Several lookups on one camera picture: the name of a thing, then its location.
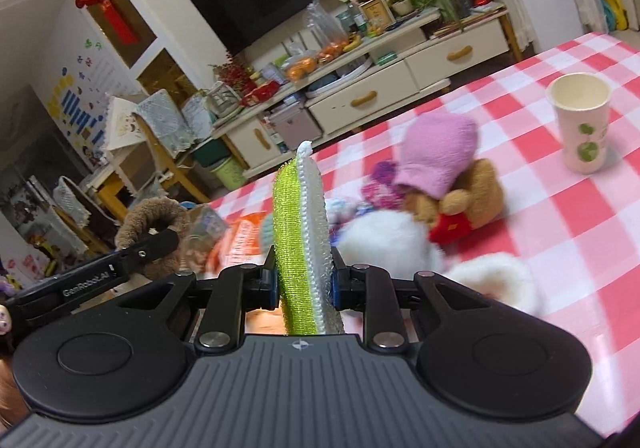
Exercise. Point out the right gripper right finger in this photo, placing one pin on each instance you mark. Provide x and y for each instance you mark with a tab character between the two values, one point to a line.
380	299

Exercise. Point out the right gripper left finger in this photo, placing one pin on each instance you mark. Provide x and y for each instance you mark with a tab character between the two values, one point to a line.
237	290

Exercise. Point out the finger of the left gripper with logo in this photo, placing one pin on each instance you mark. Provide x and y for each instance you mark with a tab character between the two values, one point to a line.
67	291

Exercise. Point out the green white scrub sponge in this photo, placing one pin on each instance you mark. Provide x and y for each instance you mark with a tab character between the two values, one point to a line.
302	248

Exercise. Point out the light blue fluffy slipper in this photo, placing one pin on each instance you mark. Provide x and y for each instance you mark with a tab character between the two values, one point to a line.
391	240

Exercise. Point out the brown teddy bear red shirt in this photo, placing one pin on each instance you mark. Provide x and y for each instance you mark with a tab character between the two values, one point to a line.
475	199

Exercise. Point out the pink knit hat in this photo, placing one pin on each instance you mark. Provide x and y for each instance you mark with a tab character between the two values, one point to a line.
436	149

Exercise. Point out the white fluffy slipper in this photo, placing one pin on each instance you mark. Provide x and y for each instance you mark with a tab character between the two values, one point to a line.
500	276

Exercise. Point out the orange white snack bag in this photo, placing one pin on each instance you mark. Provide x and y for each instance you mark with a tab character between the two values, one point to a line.
240	245

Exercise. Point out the grey-green crocheted item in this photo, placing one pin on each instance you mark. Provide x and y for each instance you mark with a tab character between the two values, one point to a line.
266	234

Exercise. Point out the purple knit sock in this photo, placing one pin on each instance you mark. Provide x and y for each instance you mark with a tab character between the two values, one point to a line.
379	189

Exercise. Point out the green waste bin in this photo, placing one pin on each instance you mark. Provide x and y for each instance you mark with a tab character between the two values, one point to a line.
230	173

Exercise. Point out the wooden chair with lace cover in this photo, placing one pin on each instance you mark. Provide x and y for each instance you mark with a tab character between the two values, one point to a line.
149	141

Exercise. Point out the grey storage box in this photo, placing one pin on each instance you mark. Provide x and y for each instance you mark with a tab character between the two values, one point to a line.
295	125

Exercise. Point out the cream TV cabinet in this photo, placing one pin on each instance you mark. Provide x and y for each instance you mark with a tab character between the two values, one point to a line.
400	67

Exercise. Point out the red white checkered tablecloth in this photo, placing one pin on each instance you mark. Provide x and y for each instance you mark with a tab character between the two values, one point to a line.
579	235

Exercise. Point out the bag of oranges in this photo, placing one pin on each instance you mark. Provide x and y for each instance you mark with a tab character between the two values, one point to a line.
300	68

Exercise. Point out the framed picture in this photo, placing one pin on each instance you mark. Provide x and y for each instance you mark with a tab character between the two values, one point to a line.
378	15

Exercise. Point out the white paper cup green print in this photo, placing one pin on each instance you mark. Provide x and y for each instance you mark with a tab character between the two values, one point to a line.
581	103

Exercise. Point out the brown fuzzy ring item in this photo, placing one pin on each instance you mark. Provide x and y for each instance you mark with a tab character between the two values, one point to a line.
158	214

